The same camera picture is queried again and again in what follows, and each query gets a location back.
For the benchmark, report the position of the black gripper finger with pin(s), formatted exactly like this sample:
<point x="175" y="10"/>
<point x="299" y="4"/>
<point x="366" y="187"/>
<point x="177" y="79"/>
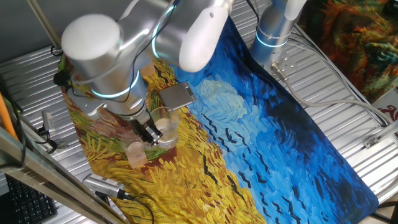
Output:
<point x="144" y="138"/>
<point x="155" y="134"/>

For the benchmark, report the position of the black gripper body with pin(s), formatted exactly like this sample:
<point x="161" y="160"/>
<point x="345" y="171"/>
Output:
<point x="140" y="124"/>

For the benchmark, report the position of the clear glass mug with water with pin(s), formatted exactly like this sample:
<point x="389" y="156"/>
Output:
<point x="169" y="127"/>

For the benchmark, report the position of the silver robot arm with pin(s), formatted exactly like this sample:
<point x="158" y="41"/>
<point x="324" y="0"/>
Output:
<point x="102" y="62"/>

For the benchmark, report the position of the light wooden cube block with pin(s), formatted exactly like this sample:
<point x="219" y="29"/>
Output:
<point x="138" y="161"/>
<point x="148" y="70"/>

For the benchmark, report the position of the silver digital scale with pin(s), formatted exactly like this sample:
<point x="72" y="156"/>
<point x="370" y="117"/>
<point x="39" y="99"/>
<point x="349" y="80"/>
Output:
<point x="178" y="96"/>

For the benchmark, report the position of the painted wheatfield tablecloth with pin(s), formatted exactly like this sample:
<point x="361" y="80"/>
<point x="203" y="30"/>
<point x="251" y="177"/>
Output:
<point x="248" y="140"/>

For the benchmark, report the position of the black keyboard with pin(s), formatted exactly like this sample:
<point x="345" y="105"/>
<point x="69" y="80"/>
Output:
<point x="28" y="202"/>

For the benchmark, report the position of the orange pole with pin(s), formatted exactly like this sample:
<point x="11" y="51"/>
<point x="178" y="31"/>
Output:
<point x="6" y="118"/>

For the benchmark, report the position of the thin aluminium pole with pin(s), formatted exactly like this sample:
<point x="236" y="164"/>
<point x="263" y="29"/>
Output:
<point x="43" y="20"/>

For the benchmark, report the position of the dark colourful painted cloth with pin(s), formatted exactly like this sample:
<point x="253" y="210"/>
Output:
<point x="351" y="40"/>

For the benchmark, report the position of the white sign with red logo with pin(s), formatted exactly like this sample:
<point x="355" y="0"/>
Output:
<point x="388" y="105"/>

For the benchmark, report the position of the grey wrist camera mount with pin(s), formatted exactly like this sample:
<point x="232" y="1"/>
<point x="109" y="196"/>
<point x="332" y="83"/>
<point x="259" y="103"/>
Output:
<point x="87" y="107"/>

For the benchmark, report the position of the silver ribbed camera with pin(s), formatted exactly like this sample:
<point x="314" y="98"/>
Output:
<point x="102" y="183"/>

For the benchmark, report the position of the black camera stand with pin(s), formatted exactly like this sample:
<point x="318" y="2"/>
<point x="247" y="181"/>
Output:
<point x="102" y="197"/>

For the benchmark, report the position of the metal camera clamp bracket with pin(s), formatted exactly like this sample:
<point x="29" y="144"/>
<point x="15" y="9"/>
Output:
<point x="62" y="145"/>

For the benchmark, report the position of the small silver camera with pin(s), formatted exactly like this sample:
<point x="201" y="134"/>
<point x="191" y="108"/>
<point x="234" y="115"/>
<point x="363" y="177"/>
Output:
<point x="48" y="121"/>

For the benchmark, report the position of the aluminium frame bar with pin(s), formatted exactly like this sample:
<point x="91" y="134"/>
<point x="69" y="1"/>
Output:
<point x="46" y="174"/>

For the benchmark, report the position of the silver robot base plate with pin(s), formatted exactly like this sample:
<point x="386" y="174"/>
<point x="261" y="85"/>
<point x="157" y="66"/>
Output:
<point x="287" y="63"/>

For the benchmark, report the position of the metal corner bracket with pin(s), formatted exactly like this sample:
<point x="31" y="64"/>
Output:
<point x="371" y="142"/>

